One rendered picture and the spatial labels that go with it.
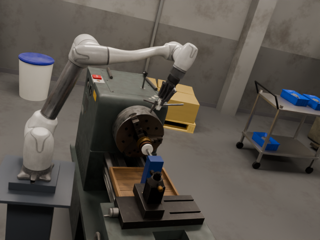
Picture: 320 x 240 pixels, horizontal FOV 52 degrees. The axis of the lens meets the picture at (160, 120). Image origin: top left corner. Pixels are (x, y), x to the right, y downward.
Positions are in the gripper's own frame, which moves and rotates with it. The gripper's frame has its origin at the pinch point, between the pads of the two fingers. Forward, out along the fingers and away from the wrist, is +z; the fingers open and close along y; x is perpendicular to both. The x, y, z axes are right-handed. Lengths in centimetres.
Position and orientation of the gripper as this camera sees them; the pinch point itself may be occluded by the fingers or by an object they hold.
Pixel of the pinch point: (159, 104)
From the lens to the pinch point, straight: 203.2
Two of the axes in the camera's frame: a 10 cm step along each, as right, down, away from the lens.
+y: -5.5, -5.3, 6.5
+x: -6.9, -1.6, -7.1
